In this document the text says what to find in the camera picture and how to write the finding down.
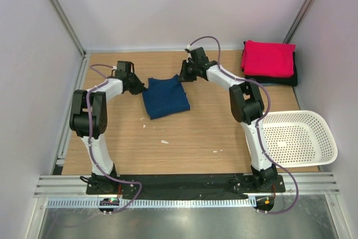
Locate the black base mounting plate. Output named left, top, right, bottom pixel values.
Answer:
left=79, top=174, right=286, bottom=200

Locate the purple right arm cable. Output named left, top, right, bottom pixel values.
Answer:
left=186, top=36, right=299, bottom=215

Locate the aluminium rail frame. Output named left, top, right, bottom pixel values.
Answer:
left=33, top=172, right=340, bottom=198

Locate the folded pink t-shirt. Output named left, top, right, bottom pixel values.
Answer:
left=241, top=40, right=296, bottom=78

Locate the blue printed t-shirt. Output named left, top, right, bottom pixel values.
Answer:
left=142, top=74, right=191, bottom=120

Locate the folded black t-shirt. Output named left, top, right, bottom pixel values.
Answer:
left=244, top=52, right=298, bottom=87

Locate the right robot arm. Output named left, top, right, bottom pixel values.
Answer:
left=179, top=46, right=278, bottom=192

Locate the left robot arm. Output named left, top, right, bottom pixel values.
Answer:
left=69, top=60, right=146, bottom=194

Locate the white slotted cable duct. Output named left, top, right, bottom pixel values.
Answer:
left=46, top=196, right=256, bottom=209

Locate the white perforated plastic basket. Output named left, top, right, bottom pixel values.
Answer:
left=260, top=110, right=338, bottom=168

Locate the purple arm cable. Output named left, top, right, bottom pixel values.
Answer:
left=86, top=64, right=143, bottom=212
left=186, top=36, right=299, bottom=215

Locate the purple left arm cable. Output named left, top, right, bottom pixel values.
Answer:
left=86, top=64, right=143, bottom=212

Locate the folded grey t-shirt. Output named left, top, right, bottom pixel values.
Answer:
left=261, top=83, right=277, bottom=87

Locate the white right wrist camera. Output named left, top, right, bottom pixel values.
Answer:
left=185, top=44, right=195, bottom=53

